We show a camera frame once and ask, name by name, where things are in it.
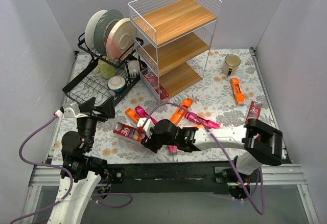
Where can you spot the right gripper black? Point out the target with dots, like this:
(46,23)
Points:
(148,140)

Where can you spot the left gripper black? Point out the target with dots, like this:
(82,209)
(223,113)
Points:
(95,113)

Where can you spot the magenta toothpaste box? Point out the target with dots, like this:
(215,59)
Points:
(172,150)
(202,122)
(143,114)

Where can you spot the red 3D toothpaste box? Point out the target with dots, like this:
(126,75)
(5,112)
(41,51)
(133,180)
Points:
(254,111)
(152,79)
(129,133)

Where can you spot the orange toothpaste box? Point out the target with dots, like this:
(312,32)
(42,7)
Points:
(132,115)
(179,113)
(238,95)

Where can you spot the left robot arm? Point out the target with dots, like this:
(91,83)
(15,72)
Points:
(80,173)

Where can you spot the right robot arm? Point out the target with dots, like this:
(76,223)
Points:
(263,144)

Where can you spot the white and teal bowl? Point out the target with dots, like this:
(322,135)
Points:
(116,85)

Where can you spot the pale yellow mug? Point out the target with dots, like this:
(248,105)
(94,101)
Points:
(105,70)

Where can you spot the white upside-down cup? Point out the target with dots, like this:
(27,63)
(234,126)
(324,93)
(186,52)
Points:
(133,68)

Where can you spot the pink and cream plate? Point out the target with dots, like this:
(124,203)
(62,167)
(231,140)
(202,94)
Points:
(120,39)

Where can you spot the cream white plate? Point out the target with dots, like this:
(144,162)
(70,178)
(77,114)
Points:
(90,28)

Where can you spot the grey green patterned plate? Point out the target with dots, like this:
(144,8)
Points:
(103,28)

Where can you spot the floral patterned table mat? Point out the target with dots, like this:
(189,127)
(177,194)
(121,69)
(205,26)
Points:
(212,99)

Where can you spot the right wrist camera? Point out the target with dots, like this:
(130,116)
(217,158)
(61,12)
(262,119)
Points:
(145,124)

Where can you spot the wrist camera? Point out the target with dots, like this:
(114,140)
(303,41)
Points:
(145,124)
(69,110)

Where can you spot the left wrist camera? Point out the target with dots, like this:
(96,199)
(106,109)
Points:
(69,110)

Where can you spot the black wire dish rack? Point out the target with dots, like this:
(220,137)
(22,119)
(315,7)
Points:
(87,84)

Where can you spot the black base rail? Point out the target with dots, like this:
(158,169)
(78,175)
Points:
(215,177)

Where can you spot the cream mug black handle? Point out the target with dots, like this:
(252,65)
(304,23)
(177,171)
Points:
(231,64)

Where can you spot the white wire three-tier shelf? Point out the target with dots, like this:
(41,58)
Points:
(179,35)

